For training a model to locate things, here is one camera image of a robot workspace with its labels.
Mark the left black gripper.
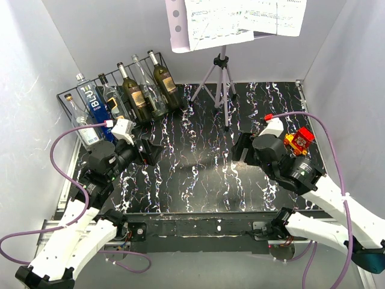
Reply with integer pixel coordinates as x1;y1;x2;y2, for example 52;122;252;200
108;134;164;181

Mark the small clear glass bottle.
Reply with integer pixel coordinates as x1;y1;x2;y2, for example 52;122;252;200
64;93;100;152

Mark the blue square bottle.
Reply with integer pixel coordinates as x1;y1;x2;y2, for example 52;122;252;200
75;73;119;143

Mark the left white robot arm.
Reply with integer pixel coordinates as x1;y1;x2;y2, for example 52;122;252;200
15;138;164;288

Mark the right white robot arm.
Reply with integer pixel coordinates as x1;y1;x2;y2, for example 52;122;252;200
232;132;384;274

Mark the green wine bottle silver neck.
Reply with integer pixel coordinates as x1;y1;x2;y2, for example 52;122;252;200
117;62;152;124

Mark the dark green wine bottle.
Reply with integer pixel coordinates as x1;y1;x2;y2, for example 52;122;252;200
147;50;182;110

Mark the tall clear empty bottle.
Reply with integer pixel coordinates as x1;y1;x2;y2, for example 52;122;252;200
131;54;167;119

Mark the clear bottle black cap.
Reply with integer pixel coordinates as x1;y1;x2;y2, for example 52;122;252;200
98;73;131;120

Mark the red yellow toy block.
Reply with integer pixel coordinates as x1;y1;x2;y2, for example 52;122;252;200
283;127;315;156

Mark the left sheet music page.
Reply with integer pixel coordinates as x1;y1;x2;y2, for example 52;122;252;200
185;0;254;52

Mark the sheet music page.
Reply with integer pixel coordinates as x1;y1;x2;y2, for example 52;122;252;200
239;0;307;37
185;0;254;52

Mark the right sheet music page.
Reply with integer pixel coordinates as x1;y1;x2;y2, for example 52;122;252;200
239;0;307;37

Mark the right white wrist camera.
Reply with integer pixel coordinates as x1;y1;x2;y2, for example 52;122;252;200
259;114;284;137

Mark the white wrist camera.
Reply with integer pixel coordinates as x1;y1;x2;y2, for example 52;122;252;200
259;114;284;137
111;118;135;145

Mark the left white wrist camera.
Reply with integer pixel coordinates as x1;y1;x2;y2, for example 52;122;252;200
111;118;135;145

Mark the black wire wine rack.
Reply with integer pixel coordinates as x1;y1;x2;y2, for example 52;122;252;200
57;52;168;140

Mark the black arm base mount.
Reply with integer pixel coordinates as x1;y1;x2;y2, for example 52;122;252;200
106;210;290;254

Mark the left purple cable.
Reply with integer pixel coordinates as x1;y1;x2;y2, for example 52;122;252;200
0;120;153;274

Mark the aluminium frame rail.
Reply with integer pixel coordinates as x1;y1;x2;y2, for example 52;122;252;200
25;177;133;289

